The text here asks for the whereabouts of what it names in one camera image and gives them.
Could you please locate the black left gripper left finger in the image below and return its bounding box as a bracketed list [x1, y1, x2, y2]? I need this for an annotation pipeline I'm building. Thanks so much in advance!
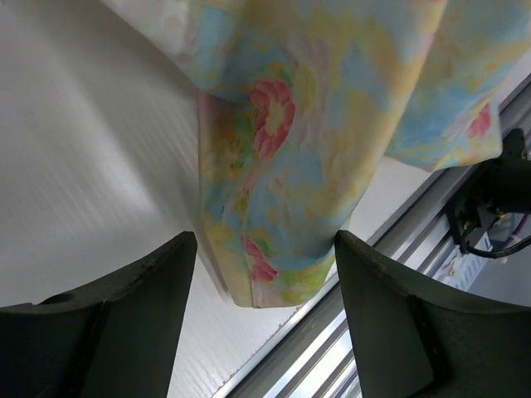
[1, 231, 197, 397]

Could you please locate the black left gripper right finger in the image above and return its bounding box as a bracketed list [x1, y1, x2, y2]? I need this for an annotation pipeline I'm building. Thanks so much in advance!
[334, 231, 530, 397]

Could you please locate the floral pastel skirt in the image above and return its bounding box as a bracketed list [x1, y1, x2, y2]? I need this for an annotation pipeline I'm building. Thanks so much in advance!
[109, 1, 530, 308]

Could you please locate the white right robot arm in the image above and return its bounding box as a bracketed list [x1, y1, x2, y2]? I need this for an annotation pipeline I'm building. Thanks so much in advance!
[446, 129, 530, 260]

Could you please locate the aluminium mounting rail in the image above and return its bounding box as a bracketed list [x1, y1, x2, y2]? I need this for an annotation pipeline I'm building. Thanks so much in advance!
[219, 80, 530, 397]

